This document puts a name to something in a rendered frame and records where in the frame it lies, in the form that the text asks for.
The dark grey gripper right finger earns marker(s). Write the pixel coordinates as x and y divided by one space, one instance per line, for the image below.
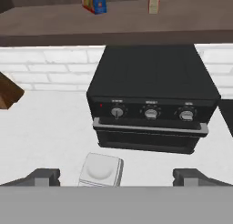
188 176

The brown wooden cabinet door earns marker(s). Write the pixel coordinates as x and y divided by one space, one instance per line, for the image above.
8 92

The black toaster oven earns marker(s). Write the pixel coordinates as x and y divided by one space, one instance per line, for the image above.
153 97

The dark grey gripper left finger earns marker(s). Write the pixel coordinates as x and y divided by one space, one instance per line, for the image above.
45 176

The beige and red food box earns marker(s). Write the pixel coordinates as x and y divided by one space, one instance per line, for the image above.
154 2

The brown wooden cabinet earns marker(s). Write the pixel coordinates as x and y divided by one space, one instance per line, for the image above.
115 21

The blue and yellow food box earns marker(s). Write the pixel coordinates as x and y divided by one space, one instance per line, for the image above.
94 1

